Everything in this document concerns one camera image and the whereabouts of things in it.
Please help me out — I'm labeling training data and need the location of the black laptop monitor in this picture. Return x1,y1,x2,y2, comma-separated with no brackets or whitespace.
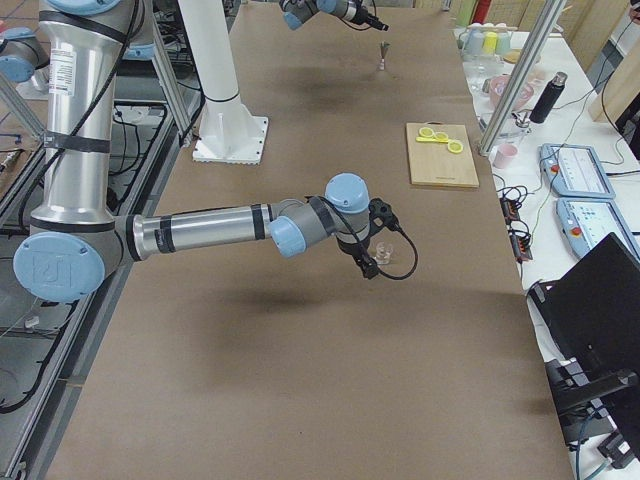
528,233,639,374

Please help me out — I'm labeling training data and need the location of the black thermos bottle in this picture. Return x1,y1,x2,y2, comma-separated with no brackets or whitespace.
529,71,568,124

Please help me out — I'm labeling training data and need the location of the wooden cutting board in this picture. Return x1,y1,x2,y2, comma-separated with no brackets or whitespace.
405,122,479,188

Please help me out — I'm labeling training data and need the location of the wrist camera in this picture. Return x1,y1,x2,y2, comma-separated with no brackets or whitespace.
369,198,401,235

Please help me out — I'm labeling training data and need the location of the teach pendant near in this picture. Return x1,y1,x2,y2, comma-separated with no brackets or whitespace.
556,197,639,259

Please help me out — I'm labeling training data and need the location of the mint green cup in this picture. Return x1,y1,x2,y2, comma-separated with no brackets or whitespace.
495,31,511,56

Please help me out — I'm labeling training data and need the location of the lemon slice top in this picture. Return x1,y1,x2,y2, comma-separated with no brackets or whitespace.
418,127,435,138

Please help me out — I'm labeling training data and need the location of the white pillar base mount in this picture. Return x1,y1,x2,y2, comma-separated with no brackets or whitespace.
179,0,269,165

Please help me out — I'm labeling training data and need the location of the lemon slice bottom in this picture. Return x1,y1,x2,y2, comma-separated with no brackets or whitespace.
447,140,464,154

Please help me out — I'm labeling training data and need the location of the pink bowl with ice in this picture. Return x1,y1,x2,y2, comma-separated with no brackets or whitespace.
487,74,535,109

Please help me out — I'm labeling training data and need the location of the teach pendant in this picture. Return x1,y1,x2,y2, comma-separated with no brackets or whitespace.
556,197,639,259
539,143,615,199

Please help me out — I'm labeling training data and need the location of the aluminium frame post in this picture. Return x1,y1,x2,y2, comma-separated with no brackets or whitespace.
478,0,566,157

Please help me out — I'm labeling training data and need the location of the clear glass shaker cup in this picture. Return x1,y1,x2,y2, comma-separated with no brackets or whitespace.
374,242,394,265

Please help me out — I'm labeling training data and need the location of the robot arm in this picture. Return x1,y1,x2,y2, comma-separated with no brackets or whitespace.
278,0,389,31
12,1,399,303

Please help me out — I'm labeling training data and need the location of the yellow cup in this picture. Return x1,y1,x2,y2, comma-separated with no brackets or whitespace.
482,31,498,55

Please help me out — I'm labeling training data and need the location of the teach pendant far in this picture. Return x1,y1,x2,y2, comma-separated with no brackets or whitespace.
539,143,615,199

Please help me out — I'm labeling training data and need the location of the pink cup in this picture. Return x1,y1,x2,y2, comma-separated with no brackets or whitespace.
493,143,518,169

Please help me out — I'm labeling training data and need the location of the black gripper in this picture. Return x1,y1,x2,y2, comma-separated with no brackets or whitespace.
336,235,378,279
360,10,389,29

